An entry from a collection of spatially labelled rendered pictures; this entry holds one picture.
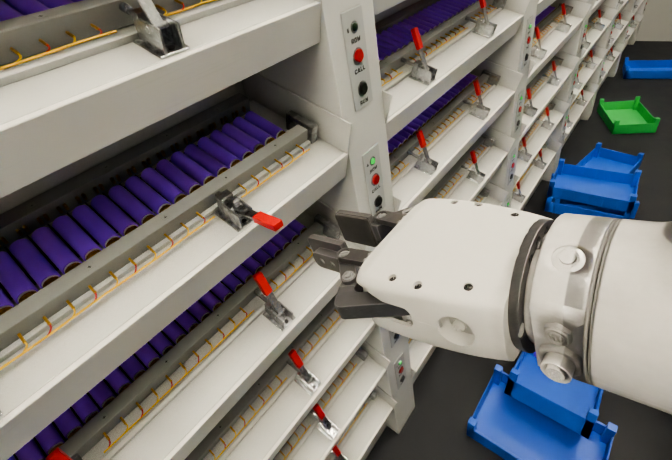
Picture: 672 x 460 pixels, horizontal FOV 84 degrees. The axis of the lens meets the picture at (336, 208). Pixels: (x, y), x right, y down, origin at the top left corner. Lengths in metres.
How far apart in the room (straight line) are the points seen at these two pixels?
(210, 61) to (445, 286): 0.28
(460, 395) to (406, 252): 1.10
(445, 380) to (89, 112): 1.21
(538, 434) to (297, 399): 0.77
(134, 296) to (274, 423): 0.38
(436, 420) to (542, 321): 1.10
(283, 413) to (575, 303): 0.59
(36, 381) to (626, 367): 0.40
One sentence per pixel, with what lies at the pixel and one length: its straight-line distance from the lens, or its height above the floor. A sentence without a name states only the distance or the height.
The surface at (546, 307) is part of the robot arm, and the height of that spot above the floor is 1.03.
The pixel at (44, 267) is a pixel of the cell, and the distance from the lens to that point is 0.45.
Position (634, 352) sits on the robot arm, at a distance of 0.20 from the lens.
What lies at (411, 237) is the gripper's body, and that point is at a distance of 0.26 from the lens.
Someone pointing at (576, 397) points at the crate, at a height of 0.06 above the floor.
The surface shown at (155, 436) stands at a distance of 0.56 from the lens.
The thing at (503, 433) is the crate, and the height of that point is 0.00.
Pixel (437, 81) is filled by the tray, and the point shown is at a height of 0.93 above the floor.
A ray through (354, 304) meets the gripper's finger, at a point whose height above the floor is 0.99.
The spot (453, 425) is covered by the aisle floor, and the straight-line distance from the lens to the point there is 1.29.
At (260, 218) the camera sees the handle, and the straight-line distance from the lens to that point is 0.40.
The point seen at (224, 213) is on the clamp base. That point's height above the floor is 0.95.
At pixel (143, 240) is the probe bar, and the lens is 0.43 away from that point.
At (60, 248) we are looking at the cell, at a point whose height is 0.98.
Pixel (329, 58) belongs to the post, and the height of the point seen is 1.06.
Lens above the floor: 1.19
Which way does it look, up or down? 37 degrees down
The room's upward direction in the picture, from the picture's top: 13 degrees counter-clockwise
